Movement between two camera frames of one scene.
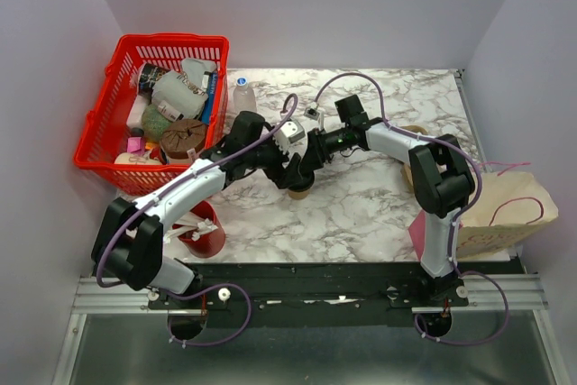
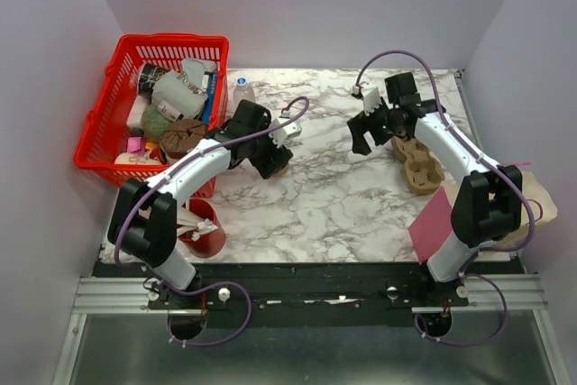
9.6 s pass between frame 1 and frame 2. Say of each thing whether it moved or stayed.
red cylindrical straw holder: stayed
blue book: stayed
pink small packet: stayed
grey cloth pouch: stayed
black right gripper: moved
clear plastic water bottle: stayed
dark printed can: stayed
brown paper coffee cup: moved
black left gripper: moved
